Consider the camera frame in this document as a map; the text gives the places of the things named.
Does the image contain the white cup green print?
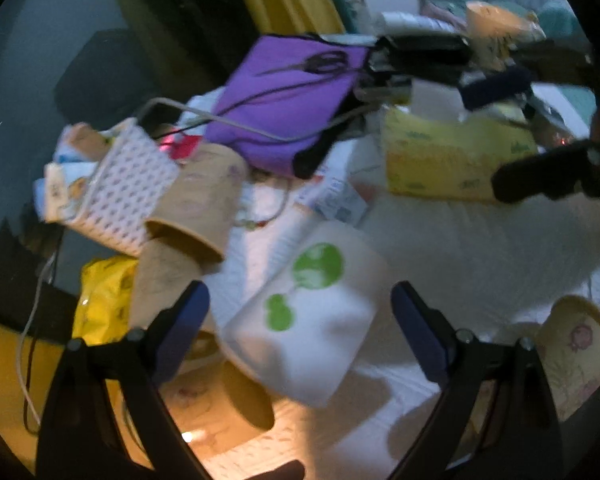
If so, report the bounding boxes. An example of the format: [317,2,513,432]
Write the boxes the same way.
[220,221,391,408]

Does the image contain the beige printed paper cup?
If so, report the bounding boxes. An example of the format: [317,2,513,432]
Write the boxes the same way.
[159,361,275,460]

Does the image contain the brown paper cup middle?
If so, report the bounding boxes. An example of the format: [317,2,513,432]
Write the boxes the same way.
[129,236,202,328]

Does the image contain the beige cartoon paper cup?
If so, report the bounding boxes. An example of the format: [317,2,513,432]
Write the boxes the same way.
[534,295,600,422]

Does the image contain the black pouch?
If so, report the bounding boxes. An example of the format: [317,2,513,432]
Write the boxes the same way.
[368,35,474,86]

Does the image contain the white bear mug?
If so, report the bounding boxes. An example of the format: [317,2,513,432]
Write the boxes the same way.
[466,1,545,70]

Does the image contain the yellow plastic bag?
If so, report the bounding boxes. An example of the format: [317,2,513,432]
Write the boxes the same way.
[71,255,137,346]

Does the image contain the yellow tissue box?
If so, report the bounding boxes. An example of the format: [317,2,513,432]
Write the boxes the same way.
[381,106,538,203]

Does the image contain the white tube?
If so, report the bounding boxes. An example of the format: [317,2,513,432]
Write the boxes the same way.
[376,12,458,37]

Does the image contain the white lattice basket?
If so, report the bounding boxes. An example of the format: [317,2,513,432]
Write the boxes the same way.
[61,118,180,258]

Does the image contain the black scissors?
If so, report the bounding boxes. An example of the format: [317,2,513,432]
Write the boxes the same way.
[259,50,349,76]

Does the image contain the purple cloth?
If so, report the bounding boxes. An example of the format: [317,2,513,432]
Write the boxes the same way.
[204,35,370,180]

